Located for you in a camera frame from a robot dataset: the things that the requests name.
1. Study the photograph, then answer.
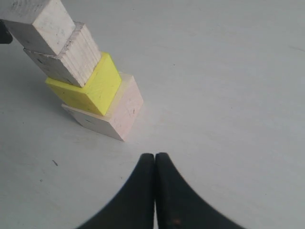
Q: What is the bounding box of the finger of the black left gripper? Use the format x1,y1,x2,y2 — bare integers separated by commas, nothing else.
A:
0,21,12,44

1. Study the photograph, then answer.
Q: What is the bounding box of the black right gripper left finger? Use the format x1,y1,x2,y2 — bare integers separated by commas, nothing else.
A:
79,153,155,229

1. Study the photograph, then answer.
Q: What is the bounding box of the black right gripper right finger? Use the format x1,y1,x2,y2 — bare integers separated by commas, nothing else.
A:
155,153,242,229

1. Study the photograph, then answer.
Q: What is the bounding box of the small plain wooden cube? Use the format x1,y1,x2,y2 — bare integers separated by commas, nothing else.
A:
0,0,75,55

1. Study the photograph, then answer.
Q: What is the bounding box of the medium plain wooden cube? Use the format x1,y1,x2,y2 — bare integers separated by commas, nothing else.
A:
23,22,102,87

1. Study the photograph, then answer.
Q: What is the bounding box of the large plain wooden cube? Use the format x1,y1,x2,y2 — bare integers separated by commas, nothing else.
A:
61,73,143,141

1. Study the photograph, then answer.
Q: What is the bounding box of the yellow cube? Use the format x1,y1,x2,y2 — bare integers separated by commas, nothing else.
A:
45,52,122,115

